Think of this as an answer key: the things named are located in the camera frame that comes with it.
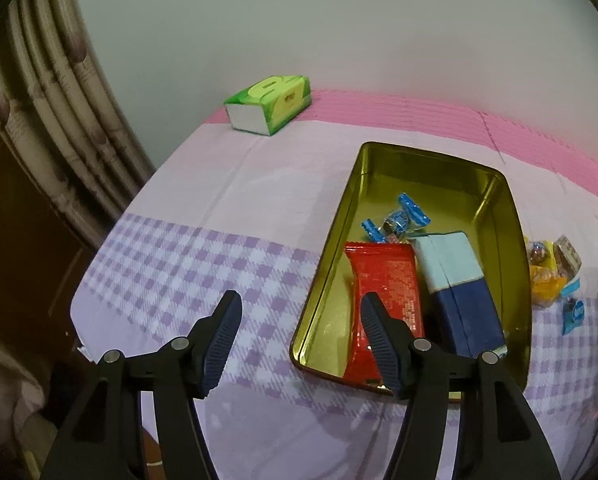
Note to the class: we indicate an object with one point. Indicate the green tissue pack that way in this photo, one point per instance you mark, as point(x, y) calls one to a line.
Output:
point(267, 106)

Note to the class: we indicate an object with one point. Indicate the red snack packet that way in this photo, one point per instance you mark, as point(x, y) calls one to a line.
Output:
point(390, 271)

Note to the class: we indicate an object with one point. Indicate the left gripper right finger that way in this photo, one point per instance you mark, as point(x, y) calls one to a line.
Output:
point(390, 339)

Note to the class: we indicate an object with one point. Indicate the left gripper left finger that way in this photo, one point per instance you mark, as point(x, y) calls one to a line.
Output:
point(216, 336)

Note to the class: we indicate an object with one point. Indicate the small blue snack packet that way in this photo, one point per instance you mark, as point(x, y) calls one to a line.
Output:
point(572, 315)

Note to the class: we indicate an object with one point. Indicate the pink purple checked tablecloth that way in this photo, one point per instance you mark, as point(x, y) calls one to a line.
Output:
point(229, 210)

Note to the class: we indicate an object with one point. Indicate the blue candy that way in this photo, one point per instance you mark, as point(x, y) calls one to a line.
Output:
point(407, 219)

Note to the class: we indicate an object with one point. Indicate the maroon gold coffee tin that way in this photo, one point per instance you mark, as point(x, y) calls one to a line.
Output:
point(457, 195)

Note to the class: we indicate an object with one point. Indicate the beige patterned curtain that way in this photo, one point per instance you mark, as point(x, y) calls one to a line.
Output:
point(60, 119)

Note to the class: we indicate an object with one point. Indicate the yellow snack packet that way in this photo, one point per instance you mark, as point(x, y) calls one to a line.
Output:
point(546, 280)

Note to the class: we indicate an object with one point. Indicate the blue teal box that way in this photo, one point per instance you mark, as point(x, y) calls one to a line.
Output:
point(461, 316)

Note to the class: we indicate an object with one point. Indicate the small sesame cake packet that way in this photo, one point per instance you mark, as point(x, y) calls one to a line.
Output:
point(567, 258)

